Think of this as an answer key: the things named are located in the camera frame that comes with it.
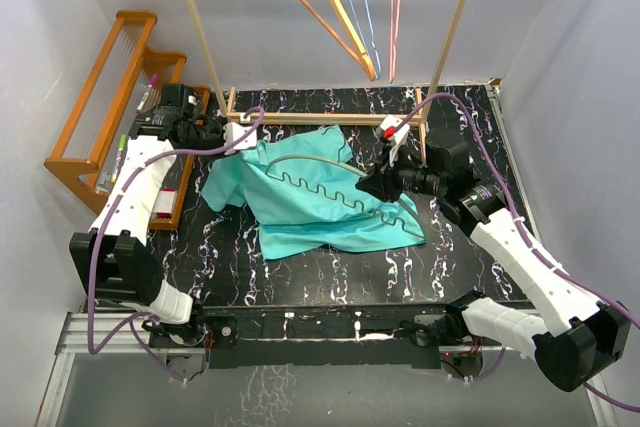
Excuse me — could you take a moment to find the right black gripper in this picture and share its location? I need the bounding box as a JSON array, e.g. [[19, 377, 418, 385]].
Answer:
[[356, 143, 446, 203]]

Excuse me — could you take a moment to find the green plastic hanger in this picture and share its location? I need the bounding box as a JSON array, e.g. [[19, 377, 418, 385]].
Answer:
[[264, 126, 427, 252]]

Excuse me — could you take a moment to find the teal t shirt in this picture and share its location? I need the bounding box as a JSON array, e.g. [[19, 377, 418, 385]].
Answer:
[[201, 127, 426, 260]]

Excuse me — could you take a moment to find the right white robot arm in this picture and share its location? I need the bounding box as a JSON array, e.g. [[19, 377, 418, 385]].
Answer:
[[356, 126, 631, 392]]

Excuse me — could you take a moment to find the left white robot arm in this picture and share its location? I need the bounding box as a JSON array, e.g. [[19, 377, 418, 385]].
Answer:
[[69, 83, 224, 346]]

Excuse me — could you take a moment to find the purple cap marker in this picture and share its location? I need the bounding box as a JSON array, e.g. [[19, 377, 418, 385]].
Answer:
[[136, 74, 158, 114]]

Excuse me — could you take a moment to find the green cap marker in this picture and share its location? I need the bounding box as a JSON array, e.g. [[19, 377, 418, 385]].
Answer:
[[110, 134, 128, 184]]

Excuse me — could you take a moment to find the red white eraser box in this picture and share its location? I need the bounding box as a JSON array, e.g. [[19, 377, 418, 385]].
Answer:
[[152, 188, 177, 219]]

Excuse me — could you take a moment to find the orange wooden tiered rack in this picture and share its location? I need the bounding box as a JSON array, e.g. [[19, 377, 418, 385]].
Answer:
[[44, 10, 187, 214]]

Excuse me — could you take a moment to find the grey small block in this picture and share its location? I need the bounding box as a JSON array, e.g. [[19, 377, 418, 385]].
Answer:
[[96, 172, 113, 192]]

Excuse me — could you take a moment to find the wooden clothes rack frame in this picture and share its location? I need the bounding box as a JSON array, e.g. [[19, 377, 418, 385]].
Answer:
[[185, 0, 466, 136]]

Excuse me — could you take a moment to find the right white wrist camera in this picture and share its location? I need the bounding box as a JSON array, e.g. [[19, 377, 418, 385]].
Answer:
[[376, 115, 410, 167]]

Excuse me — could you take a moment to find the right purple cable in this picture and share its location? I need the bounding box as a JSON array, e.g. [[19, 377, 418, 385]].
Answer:
[[397, 92, 640, 416]]

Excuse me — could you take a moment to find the purple cable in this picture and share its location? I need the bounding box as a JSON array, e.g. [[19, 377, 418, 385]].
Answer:
[[87, 106, 266, 383], [397, 92, 640, 416]]

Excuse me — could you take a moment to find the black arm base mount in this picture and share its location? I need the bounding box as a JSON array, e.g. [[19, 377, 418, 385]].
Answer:
[[143, 303, 493, 369]]

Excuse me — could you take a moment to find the pink wire hanger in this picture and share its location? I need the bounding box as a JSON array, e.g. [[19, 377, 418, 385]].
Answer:
[[387, 0, 410, 84]]

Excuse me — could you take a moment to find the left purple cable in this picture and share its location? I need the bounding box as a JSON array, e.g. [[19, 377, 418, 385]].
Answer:
[[87, 106, 266, 383]]

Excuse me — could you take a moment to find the blue wire hanger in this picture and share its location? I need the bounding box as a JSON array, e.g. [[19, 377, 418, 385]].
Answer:
[[348, 0, 381, 80]]

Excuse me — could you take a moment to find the aluminium rail frame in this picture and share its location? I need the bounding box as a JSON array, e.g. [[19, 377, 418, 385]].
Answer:
[[37, 312, 617, 426]]

